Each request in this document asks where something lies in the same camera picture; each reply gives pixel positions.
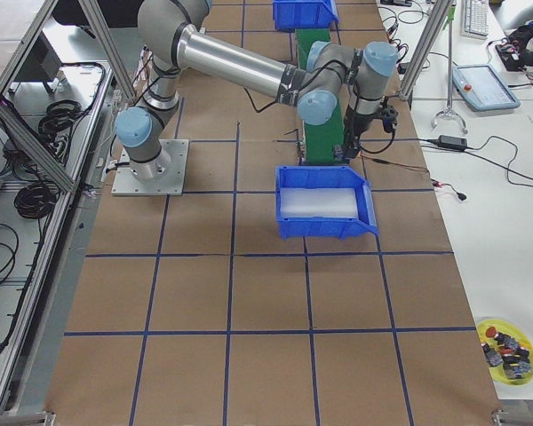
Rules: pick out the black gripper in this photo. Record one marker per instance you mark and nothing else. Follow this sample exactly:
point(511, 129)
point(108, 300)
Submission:
point(354, 126)

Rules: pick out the yellow push button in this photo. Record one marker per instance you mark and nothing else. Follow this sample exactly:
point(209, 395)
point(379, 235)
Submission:
point(338, 153)

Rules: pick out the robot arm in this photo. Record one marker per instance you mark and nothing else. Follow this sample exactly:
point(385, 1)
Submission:
point(171, 31)

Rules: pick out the yellow plate of buttons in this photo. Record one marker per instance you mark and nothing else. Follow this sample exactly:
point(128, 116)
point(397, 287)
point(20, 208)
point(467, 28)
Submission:
point(507, 350)

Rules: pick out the green conveyor belt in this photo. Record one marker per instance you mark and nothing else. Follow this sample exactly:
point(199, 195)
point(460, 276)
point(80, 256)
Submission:
point(322, 133)

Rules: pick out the white foam pad right bin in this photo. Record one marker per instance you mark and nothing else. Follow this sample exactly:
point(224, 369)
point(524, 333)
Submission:
point(318, 202)

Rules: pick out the blue bin on right side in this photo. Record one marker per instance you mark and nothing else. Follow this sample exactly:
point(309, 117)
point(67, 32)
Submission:
point(312, 177)

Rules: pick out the blue bin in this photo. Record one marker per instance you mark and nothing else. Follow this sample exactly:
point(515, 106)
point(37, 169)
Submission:
point(304, 14)
point(312, 177)

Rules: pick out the black power adapter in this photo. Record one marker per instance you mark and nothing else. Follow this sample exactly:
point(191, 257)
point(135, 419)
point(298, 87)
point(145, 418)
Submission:
point(452, 143)

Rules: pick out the blue bin on left side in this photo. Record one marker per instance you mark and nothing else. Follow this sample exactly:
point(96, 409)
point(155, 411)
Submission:
point(304, 14)

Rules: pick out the teach pendant tablet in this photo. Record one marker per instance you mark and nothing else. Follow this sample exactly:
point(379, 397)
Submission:
point(483, 89)

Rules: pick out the aluminium frame post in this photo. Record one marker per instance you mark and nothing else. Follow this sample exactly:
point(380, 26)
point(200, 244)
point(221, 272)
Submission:
point(425, 43)

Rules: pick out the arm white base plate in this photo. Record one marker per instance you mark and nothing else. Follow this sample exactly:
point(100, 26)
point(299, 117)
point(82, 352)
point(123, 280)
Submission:
point(164, 175)

